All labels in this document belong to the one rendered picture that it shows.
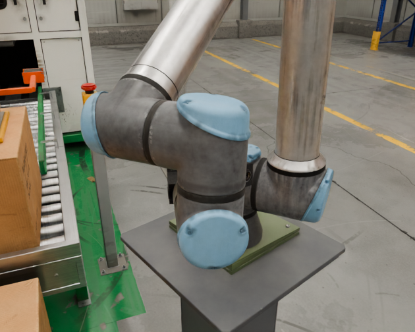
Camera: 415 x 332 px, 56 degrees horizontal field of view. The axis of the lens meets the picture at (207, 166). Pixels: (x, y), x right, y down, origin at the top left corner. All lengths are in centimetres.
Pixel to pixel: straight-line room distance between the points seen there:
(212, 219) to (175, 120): 13
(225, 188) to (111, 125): 17
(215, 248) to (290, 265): 67
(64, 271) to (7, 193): 36
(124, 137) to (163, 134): 6
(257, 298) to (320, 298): 116
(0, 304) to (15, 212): 30
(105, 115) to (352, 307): 184
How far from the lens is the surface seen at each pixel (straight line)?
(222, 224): 49
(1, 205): 151
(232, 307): 102
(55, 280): 162
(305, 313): 210
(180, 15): 66
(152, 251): 119
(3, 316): 143
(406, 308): 229
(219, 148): 46
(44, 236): 176
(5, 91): 172
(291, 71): 92
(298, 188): 99
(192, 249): 50
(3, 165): 145
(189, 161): 47
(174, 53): 61
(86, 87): 188
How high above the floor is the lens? 148
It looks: 26 degrees down
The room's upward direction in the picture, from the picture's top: straight up
